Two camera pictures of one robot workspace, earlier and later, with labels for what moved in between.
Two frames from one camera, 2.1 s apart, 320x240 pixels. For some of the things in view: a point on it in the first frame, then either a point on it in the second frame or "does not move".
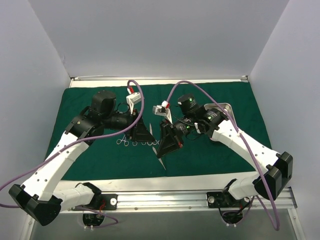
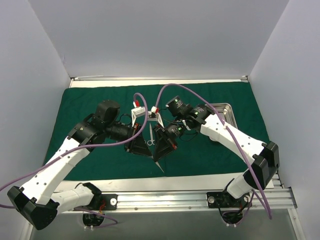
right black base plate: (226, 199) does not move
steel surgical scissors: (151, 132) does not move
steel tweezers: (160, 160) → (158, 164)
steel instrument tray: (226, 106) does not move
